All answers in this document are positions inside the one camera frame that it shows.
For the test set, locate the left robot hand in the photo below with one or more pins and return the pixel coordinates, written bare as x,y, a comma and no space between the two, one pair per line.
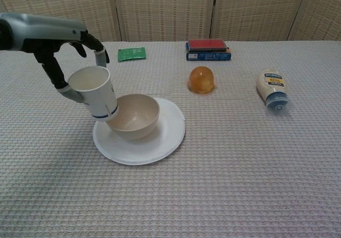
48,29

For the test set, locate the beige bowl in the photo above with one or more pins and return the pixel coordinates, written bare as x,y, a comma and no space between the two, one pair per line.
138,118

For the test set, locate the green packet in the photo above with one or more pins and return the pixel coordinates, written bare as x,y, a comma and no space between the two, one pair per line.
131,54

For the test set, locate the small white paper cup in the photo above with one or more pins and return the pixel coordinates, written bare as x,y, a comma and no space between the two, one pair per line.
96,94

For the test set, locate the blue cardboard box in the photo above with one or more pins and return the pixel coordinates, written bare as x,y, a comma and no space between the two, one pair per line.
207,56

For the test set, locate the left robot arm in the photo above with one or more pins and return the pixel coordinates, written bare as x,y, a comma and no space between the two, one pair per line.
4,39

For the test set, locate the red flat pack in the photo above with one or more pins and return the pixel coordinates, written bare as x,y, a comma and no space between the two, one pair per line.
206,44

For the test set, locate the beige folding screen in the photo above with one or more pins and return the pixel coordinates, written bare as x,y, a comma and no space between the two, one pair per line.
165,9

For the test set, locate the orange bread roll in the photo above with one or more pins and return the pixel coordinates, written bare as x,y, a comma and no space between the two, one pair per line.
201,79

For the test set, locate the woven checkered tablecloth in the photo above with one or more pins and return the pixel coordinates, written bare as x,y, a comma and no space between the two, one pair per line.
239,168

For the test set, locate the mayonnaise squeeze bottle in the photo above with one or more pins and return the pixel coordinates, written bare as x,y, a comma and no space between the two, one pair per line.
270,85

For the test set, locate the white paper plate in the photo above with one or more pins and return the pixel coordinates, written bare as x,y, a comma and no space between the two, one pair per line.
165,142

